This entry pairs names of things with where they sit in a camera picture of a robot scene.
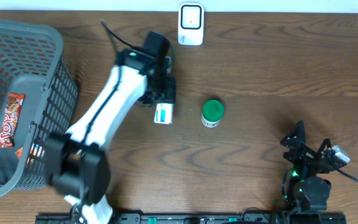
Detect red Top chocolate bar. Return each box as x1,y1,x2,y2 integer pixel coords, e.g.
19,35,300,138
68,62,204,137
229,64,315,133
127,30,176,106
0,92,25,148

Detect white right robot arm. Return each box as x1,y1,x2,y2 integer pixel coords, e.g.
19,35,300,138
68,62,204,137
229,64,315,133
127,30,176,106
280,120,333,216

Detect green lid white jar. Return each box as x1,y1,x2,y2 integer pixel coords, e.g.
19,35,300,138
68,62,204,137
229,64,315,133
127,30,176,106
201,100,224,128

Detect white Panadol box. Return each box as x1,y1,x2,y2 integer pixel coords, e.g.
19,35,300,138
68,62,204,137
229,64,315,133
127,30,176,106
154,103,173,124

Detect black left camera cable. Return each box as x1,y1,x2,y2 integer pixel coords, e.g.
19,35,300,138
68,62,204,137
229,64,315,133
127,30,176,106
99,19,145,52

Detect grey plastic basket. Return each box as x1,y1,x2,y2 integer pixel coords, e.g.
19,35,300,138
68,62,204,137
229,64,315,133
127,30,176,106
0,20,78,197

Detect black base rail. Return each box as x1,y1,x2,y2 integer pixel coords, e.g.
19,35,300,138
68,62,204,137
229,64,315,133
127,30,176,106
35,211,347,224

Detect white barcode scanner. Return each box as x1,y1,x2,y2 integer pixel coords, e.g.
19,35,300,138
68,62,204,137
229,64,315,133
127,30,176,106
178,2,204,46

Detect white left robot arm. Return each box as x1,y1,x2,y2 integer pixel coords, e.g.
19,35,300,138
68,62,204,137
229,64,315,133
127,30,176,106
45,46,176,223

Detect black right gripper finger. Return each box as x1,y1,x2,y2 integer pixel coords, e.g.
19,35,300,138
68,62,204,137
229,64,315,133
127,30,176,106
317,138,332,156
280,120,306,148

